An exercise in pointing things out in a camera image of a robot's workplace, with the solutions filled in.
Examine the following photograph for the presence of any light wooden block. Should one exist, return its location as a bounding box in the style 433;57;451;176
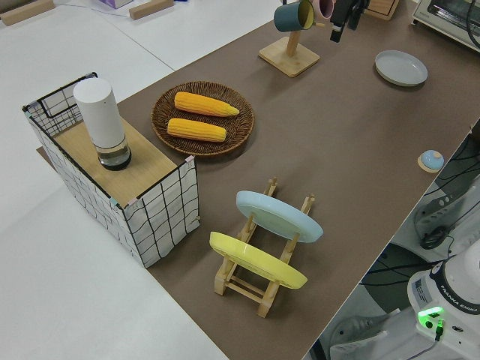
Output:
129;0;176;19
0;0;55;26

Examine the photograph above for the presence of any wooden mug rack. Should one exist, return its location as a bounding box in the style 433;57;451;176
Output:
258;0;321;79

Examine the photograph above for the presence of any teal mug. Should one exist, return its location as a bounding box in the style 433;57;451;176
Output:
273;0;316;32

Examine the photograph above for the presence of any yellow plate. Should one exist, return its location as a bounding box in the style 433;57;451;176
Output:
208;231;309;290

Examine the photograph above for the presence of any brown wicker basket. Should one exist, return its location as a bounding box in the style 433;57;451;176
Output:
151;80;256;157

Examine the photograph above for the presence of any wooden dish rack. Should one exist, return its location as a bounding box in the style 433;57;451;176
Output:
214;176;316;319

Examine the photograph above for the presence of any black power plug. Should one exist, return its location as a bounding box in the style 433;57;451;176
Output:
419;226;457;251

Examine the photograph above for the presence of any light blue plate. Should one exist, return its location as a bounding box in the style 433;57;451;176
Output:
235;190;324;244

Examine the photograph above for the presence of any yellow corn cob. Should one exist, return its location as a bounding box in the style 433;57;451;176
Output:
166;118;228;143
174;91;241;119

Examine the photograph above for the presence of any small blue bell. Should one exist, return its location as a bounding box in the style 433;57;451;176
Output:
417;149;446;174

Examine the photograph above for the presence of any white cylinder bottle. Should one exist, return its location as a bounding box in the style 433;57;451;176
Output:
73;77;133;172

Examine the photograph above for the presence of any wooden board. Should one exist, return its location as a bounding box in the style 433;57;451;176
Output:
53;118;178;200

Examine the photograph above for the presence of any white power strip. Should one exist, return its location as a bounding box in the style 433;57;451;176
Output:
413;189;464;245

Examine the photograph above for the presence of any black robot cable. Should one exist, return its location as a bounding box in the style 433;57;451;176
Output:
466;0;480;50

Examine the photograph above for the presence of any cream toaster oven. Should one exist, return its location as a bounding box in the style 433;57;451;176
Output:
411;0;480;52

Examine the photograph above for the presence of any pink mug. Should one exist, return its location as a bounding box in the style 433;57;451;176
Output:
313;0;335;20

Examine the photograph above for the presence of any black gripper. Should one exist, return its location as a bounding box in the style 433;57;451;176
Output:
329;0;367;42

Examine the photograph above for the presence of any gray plate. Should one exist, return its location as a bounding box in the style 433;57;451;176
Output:
374;49;429;88

